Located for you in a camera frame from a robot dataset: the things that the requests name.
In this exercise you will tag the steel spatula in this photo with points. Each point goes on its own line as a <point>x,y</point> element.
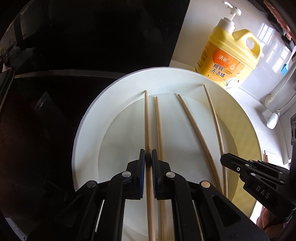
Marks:
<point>273,120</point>

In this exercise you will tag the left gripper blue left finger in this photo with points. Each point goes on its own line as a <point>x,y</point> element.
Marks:
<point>140,174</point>

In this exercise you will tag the yellow dish detergent bottle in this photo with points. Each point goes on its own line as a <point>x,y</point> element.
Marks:
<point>229,55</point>

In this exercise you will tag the red striped cloth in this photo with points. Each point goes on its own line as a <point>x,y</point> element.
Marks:
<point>284,12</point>

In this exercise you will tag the white round basin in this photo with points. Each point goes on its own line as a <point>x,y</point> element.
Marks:
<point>107,147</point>

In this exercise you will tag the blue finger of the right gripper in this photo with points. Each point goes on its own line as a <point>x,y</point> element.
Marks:
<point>235,163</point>

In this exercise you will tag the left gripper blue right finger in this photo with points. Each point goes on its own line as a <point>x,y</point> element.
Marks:
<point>155,172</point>

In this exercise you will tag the blue silicone brush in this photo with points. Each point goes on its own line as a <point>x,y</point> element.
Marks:
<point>284,69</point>

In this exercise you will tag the person's right hand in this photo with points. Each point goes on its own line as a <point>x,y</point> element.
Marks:
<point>263,222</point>

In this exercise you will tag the white dish brush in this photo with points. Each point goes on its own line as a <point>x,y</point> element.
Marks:
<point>282,83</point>

